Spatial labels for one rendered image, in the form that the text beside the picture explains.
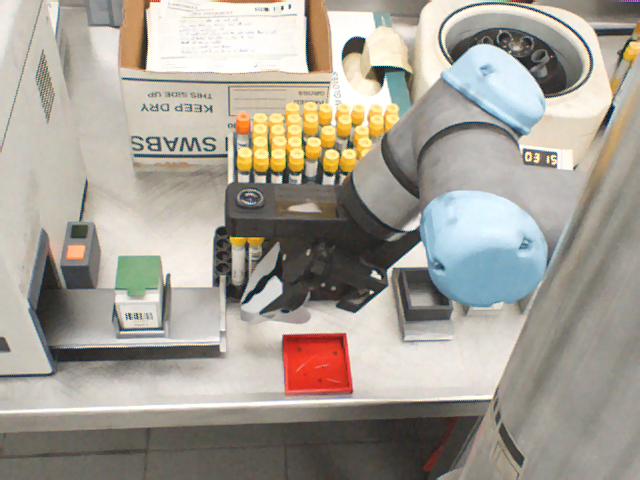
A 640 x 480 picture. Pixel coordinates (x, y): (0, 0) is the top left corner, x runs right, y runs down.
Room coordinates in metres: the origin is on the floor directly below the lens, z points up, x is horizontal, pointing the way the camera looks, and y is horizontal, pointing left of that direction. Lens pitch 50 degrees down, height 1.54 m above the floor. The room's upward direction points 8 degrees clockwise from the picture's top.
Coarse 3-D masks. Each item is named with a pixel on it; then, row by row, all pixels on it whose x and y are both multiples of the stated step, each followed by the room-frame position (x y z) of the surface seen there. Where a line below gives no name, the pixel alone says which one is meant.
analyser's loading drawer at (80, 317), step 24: (96, 288) 0.42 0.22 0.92; (168, 288) 0.41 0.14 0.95; (192, 288) 0.43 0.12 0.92; (216, 288) 0.44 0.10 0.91; (48, 312) 0.38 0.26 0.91; (72, 312) 0.39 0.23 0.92; (96, 312) 0.39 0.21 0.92; (168, 312) 0.39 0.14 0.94; (192, 312) 0.40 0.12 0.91; (216, 312) 0.41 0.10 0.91; (48, 336) 0.36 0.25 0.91; (72, 336) 0.36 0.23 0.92; (96, 336) 0.36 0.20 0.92; (120, 336) 0.36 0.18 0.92; (144, 336) 0.37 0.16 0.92; (168, 336) 0.37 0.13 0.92; (192, 336) 0.38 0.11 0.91; (216, 336) 0.38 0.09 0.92
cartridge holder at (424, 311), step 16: (400, 272) 0.50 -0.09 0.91; (416, 272) 0.50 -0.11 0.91; (400, 288) 0.49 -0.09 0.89; (416, 288) 0.49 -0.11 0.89; (432, 288) 0.50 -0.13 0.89; (400, 304) 0.47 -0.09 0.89; (416, 304) 0.47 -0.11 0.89; (432, 304) 0.47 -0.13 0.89; (448, 304) 0.46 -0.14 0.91; (400, 320) 0.45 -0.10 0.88; (416, 320) 0.45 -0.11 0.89; (432, 320) 0.45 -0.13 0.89; (448, 320) 0.46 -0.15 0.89; (416, 336) 0.43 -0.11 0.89; (432, 336) 0.44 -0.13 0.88; (448, 336) 0.44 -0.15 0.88
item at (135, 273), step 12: (120, 264) 0.40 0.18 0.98; (132, 264) 0.41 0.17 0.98; (144, 264) 0.41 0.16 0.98; (156, 264) 0.41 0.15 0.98; (120, 276) 0.39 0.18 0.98; (132, 276) 0.39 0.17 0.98; (144, 276) 0.39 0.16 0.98; (156, 276) 0.40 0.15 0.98; (120, 288) 0.38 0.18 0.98; (132, 288) 0.38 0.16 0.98; (144, 288) 0.38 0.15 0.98; (156, 288) 0.38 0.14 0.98
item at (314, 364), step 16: (288, 336) 0.41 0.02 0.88; (304, 336) 0.41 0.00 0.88; (320, 336) 0.42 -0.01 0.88; (336, 336) 0.42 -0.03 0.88; (288, 352) 0.40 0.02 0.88; (304, 352) 0.40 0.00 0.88; (320, 352) 0.40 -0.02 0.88; (336, 352) 0.40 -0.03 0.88; (288, 368) 0.38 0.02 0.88; (304, 368) 0.38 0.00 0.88; (320, 368) 0.38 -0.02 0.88; (336, 368) 0.39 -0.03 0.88; (288, 384) 0.36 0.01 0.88; (304, 384) 0.36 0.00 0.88; (320, 384) 0.36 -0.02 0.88; (336, 384) 0.37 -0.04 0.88; (352, 384) 0.37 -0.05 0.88
